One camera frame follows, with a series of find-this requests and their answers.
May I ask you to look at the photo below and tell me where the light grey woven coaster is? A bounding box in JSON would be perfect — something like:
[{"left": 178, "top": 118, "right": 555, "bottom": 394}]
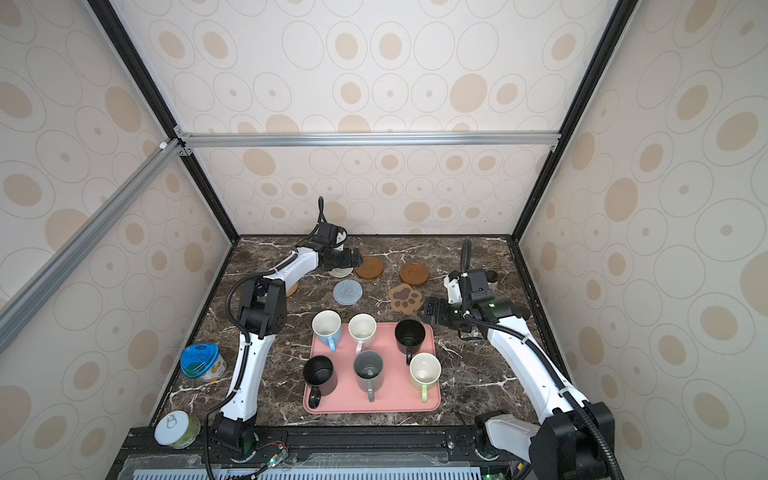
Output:
[{"left": 329, "top": 267, "right": 354, "bottom": 278}]

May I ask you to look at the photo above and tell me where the blue grey round coaster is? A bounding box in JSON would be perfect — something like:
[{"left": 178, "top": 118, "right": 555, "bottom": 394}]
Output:
[{"left": 333, "top": 280, "right": 363, "bottom": 306}]

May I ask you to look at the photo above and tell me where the brown wooden coaster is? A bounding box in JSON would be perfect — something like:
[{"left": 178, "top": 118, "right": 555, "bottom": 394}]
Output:
[
  {"left": 354, "top": 256, "right": 384, "bottom": 280},
  {"left": 399, "top": 262, "right": 430, "bottom": 287}
]

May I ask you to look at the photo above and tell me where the brown paw shaped coaster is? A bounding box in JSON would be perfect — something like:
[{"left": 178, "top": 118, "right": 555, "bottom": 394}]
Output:
[{"left": 388, "top": 283, "right": 423, "bottom": 316}]

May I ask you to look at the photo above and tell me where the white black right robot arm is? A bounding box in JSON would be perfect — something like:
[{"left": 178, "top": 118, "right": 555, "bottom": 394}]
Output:
[{"left": 418, "top": 240, "right": 623, "bottom": 479}]

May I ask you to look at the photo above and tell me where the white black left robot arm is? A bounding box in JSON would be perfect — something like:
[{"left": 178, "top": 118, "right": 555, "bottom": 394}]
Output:
[{"left": 204, "top": 198, "right": 363, "bottom": 454}]

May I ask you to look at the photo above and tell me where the black mug upper right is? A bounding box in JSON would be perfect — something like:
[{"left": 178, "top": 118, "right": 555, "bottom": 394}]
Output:
[{"left": 395, "top": 319, "right": 426, "bottom": 365}]

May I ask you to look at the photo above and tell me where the black mug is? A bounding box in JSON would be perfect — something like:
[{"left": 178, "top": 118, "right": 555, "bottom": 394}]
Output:
[
  {"left": 302, "top": 355, "right": 338, "bottom": 409},
  {"left": 395, "top": 319, "right": 426, "bottom": 365}
]

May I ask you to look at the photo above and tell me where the light green mug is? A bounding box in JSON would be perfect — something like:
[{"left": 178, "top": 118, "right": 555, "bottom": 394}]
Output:
[{"left": 409, "top": 353, "right": 442, "bottom": 403}]

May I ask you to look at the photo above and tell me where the blue mug white inside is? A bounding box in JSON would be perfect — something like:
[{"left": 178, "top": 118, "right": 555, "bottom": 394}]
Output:
[{"left": 312, "top": 310, "right": 342, "bottom": 352}]

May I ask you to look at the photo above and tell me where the white pink mug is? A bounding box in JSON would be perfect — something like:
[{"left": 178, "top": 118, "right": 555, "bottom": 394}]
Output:
[{"left": 348, "top": 313, "right": 377, "bottom": 354}]

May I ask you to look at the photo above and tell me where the grey mug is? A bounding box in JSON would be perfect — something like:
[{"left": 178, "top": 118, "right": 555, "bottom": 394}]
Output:
[{"left": 353, "top": 350, "right": 384, "bottom": 402}]

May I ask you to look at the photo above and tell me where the black mug lower left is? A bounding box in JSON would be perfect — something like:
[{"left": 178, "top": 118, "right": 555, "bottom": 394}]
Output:
[{"left": 302, "top": 355, "right": 338, "bottom": 409}]

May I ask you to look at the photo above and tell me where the blue round tin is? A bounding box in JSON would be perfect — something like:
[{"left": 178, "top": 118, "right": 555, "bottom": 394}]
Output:
[{"left": 180, "top": 343, "right": 227, "bottom": 382}]

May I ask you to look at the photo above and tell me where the horizontal aluminium bar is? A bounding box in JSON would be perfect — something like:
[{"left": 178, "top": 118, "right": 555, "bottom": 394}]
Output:
[{"left": 180, "top": 130, "right": 561, "bottom": 148}]

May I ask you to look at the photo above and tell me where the diagonal aluminium bar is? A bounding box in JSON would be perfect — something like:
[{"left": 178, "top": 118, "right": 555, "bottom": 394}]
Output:
[{"left": 1, "top": 138, "right": 181, "bottom": 349}]

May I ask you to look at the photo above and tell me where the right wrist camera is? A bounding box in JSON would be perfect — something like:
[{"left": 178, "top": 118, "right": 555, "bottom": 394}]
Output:
[{"left": 443, "top": 269, "right": 498, "bottom": 305}]

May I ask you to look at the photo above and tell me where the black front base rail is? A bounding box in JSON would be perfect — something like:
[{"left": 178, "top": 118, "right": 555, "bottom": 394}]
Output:
[{"left": 107, "top": 425, "right": 535, "bottom": 479}]

